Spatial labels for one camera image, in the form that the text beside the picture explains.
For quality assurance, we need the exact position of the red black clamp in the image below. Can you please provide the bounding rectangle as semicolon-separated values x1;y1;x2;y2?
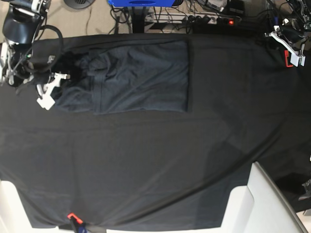
284;50;294;67
67;213;88;233

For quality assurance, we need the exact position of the blue plastic bin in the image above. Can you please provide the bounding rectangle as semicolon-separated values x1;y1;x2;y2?
107;0;183;7

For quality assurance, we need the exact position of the white power strip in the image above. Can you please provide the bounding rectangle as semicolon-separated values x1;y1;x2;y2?
145;12;242;26

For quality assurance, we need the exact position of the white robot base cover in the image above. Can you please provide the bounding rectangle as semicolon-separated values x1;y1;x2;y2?
220;162;307;233

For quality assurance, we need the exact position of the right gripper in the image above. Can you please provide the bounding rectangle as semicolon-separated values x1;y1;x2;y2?
14;52;70;110

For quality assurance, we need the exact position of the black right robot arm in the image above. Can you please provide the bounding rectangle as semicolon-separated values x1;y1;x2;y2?
0;0;70;110

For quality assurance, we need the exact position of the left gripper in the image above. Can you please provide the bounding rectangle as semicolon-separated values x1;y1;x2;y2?
265;19;309;66

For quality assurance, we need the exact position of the black round fan base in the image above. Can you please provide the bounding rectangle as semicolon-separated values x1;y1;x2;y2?
64;0;95;10

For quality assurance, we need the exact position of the metal table leg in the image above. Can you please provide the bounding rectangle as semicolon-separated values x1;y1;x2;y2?
129;6;150;33

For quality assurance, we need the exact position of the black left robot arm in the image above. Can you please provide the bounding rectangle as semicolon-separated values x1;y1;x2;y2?
265;0;311;67

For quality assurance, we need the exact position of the red black clamp right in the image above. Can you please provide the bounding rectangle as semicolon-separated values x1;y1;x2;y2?
284;50;294;67

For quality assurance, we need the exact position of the red black clamp bottom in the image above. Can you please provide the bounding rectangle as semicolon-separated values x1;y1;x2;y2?
67;213;88;233

